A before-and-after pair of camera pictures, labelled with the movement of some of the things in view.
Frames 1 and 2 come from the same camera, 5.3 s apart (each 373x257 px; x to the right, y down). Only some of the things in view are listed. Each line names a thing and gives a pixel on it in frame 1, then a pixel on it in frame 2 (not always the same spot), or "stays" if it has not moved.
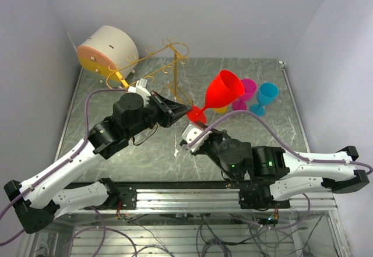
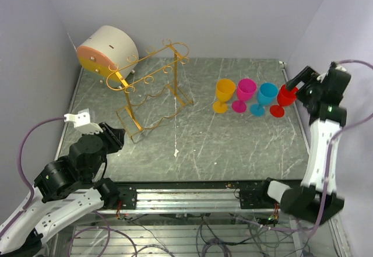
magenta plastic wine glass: (249, 86) stays
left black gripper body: (155, 113) to (111, 142)
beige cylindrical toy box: (107, 50) stays
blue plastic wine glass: (267, 92) stays
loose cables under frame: (234, 235) stays
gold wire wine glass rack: (158, 64) stays
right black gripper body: (211, 148) to (310, 91)
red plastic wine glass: (225, 87) to (285, 97)
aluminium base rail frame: (196, 222) stays
